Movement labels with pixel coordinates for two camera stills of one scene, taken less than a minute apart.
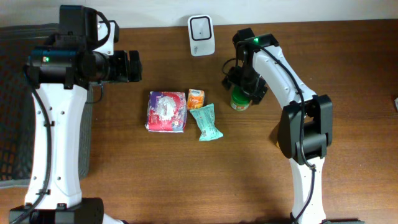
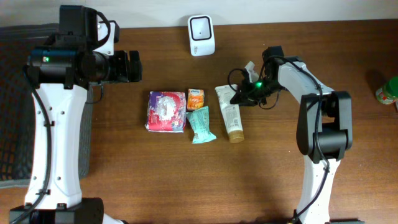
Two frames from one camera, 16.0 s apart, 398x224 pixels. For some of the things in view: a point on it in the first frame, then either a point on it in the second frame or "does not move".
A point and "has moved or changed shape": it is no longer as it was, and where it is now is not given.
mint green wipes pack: [205, 117] has moved or changed shape
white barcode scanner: [201, 35] does not move
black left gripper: [123, 74] does not move
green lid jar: [239, 100] has moved or changed shape
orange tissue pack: [196, 99] does not move
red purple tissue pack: [166, 112] does not move
